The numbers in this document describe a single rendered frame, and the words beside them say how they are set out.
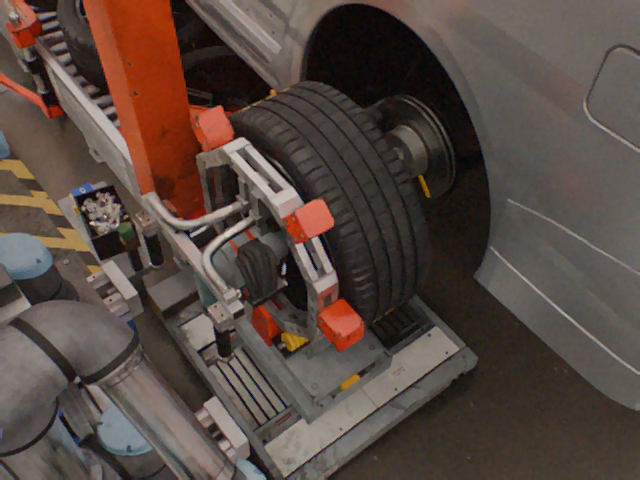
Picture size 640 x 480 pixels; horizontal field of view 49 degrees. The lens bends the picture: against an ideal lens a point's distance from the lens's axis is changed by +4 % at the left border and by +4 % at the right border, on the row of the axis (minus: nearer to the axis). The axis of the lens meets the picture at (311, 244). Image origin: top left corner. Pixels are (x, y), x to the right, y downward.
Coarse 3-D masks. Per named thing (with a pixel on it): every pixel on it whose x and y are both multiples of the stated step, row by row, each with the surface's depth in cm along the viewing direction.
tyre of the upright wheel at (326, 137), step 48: (288, 96) 168; (336, 96) 164; (288, 144) 154; (336, 144) 155; (384, 144) 157; (336, 192) 151; (384, 192) 155; (336, 240) 153; (384, 240) 156; (384, 288) 163
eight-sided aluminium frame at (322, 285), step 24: (240, 144) 162; (216, 168) 186; (240, 168) 158; (264, 168) 157; (264, 192) 152; (288, 192) 153; (288, 240) 154; (312, 240) 154; (312, 264) 154; (312, 288) 155; (336, 288) 159; (288, 312) 192; (312, 312) 164; (312, 336) 172
